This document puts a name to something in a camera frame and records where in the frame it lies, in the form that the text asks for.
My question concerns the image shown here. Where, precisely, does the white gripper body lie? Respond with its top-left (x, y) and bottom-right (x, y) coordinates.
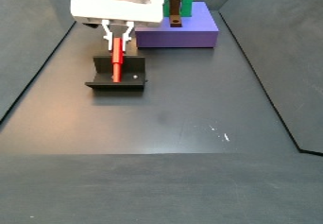
top-left (70, 0), bottom-right (164, 26)

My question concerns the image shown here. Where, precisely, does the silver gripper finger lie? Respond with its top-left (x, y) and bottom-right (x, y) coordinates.
top-left (101, 20), bottom-right (113, 51)
top-left (122, 21), bottom-right (134, 52)

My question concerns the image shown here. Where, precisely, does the red peg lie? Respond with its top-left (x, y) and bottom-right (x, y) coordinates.
top-left (110, 38), bottom-right (124, 83)

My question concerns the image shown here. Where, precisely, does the purple board base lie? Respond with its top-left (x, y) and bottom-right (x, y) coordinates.
top-left (134, 2), bottom-right (219, 48)

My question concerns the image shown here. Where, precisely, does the brown slotted block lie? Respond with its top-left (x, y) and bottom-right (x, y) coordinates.
top-left (169, 0), bottom-right (181, 27)

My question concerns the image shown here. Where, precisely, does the green block left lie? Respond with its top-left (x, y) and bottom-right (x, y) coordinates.
top-left (162, 0), bottom-right (170, 17)

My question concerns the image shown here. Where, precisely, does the green block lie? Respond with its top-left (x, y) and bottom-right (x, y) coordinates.
top-left (162, 0), bottom-right (170, 17)
top-left (180, 0), bottom-right (193, 17)

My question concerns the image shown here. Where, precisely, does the green block right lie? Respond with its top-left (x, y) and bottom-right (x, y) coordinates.
top-left (180, 0), bottom-right (193, 17)

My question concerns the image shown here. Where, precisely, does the black angled holder bracket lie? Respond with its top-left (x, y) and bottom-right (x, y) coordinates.
top-left (84, 38), bottom-right (149, 92)

